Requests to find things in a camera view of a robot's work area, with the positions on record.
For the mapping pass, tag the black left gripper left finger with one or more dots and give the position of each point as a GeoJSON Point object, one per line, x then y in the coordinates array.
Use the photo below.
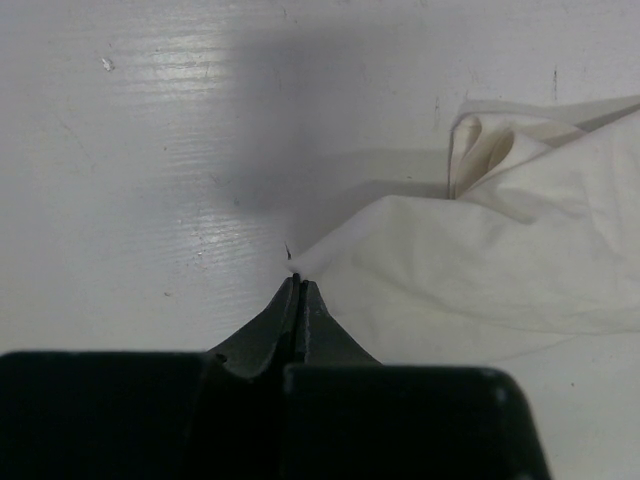
{"type": "Point", "coordinates": [265, 340]}

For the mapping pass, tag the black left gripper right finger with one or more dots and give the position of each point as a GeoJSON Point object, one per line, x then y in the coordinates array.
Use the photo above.
{"type": "Point", "coordinates": [319, 338]}

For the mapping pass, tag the white t shirt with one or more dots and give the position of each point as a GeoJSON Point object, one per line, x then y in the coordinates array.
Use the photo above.
{"type": "Point", "coordinates": [539, 232]}

